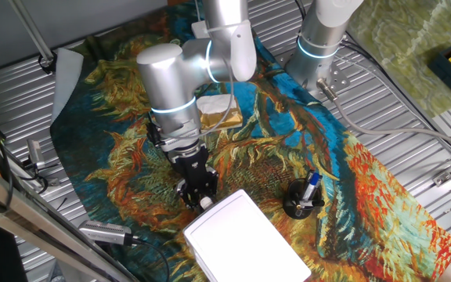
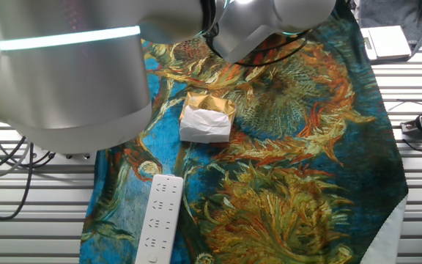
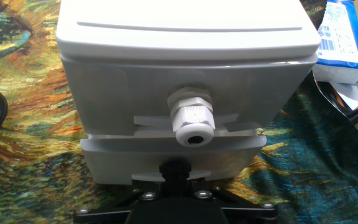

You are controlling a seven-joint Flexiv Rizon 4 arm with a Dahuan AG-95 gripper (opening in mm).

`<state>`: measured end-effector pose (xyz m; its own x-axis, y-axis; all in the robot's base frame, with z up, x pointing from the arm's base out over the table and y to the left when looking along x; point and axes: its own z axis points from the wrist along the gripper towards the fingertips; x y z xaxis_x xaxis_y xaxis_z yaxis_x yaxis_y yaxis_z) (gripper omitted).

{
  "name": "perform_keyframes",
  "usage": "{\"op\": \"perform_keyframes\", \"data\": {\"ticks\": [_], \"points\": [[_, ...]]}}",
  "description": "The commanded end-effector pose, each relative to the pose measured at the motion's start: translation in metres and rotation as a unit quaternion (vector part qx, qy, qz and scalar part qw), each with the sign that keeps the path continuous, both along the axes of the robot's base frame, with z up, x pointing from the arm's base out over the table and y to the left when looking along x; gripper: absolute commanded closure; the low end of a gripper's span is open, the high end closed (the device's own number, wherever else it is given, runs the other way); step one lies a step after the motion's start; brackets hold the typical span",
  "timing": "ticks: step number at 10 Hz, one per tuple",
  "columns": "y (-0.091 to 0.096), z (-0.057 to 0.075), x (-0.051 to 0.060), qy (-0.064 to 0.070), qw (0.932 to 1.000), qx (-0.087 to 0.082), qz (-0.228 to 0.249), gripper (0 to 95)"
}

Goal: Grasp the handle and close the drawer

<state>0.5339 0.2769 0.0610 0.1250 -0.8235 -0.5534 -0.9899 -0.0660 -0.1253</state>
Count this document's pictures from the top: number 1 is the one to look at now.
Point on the small silver camera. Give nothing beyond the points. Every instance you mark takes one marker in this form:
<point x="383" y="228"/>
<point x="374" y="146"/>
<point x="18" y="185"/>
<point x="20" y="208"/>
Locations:
<point x="35" y="152"/>

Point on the grey pole with black foot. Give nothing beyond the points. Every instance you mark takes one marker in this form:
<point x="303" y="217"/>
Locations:
<point x="29" y="27"/>

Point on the white drawer knob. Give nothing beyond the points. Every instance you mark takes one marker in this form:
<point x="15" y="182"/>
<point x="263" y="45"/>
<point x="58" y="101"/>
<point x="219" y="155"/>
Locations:
<point x="206" y="203"/>

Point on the black round pen holder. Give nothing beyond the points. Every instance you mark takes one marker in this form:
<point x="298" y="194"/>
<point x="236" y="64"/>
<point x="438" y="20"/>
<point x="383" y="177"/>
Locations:
<point x="294" y="197"/>

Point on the silver marker with blue cap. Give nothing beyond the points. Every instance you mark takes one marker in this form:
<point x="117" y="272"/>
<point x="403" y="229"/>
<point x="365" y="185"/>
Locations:
<point x="311" y="186"/>

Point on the green marbled cloth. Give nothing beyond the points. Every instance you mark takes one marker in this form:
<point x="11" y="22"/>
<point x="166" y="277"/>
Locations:
<point x="397" y="31"/>

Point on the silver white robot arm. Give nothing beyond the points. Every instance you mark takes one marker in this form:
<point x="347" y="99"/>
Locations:
<point x="170" y="78"/>

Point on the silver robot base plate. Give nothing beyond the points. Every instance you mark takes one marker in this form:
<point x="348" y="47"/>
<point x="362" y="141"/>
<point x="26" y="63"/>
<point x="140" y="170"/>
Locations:
<point x="341" y="80"/>

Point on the white power strip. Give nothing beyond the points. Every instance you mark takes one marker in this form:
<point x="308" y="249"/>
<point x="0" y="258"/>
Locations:
<point x="199" y="30"/>

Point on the gold tissue pack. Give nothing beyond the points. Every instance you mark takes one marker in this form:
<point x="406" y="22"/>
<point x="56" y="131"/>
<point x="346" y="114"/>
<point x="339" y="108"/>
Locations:
<point x="225" y="117"/>

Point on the aluminium frame bar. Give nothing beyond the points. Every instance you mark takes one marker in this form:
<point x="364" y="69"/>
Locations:
<point x="33" y="219"/>

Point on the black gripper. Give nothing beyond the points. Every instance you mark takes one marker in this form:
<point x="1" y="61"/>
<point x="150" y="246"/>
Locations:
<point x="194" y="168"/>

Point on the black pen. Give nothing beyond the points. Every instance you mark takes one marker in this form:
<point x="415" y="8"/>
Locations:
<point x="315" y="203"/>

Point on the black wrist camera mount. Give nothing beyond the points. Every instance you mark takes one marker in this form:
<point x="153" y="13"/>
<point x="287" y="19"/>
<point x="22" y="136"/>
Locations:
<point x="154" y="133"/>

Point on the silver depth camera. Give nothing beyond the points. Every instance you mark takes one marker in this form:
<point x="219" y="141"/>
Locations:
<point x="104" y="232"/>

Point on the sunflower painting print cloth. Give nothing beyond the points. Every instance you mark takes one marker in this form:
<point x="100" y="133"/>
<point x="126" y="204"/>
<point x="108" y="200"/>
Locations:
<point x="272" y="156"/>

